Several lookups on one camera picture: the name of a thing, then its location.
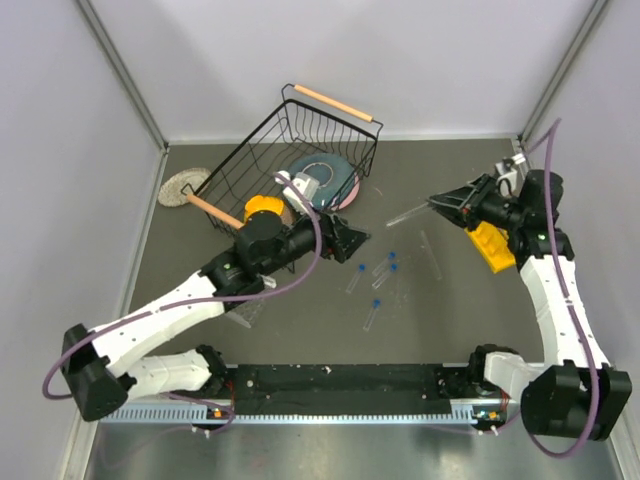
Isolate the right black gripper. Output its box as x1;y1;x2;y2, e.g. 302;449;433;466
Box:
427;173;526;232

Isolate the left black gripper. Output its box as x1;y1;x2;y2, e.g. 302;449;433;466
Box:
258;199;370;277

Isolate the glass test tube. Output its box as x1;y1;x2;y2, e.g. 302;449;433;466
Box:
420;230;442;281
385;203;430;229

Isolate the yellow test tube rack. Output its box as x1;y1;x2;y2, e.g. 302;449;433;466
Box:
465;222;516;274

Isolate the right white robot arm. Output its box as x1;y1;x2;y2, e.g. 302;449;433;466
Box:
427;169;632;441

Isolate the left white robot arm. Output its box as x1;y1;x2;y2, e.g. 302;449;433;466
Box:
60;212;370;422

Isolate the pink plate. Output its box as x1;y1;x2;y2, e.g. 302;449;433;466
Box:
320;175;360;212

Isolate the blue ceramic plate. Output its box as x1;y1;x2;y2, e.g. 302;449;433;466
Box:
288;153;357;210

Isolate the yellow and brown bowl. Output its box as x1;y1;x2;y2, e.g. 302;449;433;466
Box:
244;195;294;226

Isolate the clear acrylic tube rack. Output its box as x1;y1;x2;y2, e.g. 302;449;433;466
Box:
224;275;277;329

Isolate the woven round coaster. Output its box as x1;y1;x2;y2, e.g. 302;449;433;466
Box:
157;168;211;208

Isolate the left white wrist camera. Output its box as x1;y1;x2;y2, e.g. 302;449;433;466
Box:
275;170;319;215

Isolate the black wire basket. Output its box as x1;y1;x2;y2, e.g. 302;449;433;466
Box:
178;83;383;222

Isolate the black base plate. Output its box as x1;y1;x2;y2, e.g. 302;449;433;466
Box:
169;362;526;416

